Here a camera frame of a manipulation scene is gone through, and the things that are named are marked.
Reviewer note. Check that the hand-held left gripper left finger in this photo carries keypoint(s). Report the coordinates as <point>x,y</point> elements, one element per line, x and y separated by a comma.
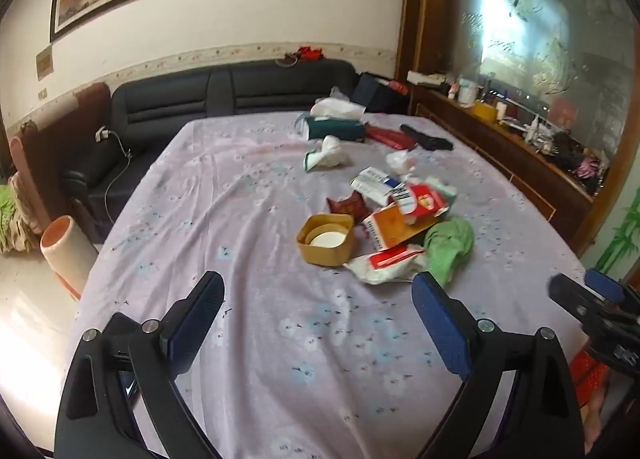
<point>192,319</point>

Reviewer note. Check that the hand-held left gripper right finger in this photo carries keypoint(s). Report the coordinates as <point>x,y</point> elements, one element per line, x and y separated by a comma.
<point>442,324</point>

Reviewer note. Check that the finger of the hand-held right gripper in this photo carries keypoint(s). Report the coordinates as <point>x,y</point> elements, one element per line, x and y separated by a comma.
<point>572,296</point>
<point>606,284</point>

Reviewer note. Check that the red plastic basket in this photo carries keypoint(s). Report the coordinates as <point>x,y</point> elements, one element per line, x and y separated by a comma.
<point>590,371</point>

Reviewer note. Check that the white and red plastic packet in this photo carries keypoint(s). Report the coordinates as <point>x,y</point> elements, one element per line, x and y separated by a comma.
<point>385,264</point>

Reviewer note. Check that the orange carton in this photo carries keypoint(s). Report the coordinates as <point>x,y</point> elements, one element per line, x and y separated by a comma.
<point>392,229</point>

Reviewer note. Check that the red and white box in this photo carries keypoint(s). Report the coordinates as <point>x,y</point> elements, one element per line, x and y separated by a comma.
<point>422,201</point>

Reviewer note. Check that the green and white packet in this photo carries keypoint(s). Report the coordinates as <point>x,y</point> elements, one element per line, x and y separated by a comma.
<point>442,187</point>

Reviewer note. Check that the dark red snack wrapper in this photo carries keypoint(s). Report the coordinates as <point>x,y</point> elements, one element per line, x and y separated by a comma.
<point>345,204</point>

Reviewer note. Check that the white and blue box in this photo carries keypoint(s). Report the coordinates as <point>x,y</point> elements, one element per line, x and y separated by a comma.
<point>372,183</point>

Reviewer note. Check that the white and orange waste bin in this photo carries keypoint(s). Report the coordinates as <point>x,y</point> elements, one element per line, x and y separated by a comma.
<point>67,254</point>

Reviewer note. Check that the red flat packet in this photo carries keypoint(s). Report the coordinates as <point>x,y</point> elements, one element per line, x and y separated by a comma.
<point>390,137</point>

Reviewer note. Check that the yellow box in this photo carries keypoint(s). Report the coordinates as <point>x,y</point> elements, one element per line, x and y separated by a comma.
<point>484,110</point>

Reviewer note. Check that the green patterned cloth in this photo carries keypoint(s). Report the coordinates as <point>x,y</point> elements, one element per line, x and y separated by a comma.
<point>6,211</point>

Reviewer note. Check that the green tissue box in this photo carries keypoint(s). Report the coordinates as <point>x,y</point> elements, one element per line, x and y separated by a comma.
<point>332,128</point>

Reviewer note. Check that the black leather sofa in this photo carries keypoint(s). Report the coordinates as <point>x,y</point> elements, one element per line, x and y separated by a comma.
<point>200,94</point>

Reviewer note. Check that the white jar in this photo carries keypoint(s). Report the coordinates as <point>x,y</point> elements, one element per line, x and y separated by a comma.
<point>467,90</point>

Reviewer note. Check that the dark blue box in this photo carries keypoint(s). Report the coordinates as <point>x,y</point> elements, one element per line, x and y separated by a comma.
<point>372,91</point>

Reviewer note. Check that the red cloth item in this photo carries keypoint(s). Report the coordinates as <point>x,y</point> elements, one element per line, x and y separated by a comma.
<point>310,53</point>

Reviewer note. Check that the green bamboo wall sticker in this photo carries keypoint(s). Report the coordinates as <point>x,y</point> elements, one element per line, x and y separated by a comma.
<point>617,239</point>

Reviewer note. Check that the etched wall mirror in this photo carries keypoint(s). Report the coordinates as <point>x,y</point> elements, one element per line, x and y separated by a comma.
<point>530,29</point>

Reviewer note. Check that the small wall plaque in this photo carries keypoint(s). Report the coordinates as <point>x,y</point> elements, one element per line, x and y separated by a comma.
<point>45,60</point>

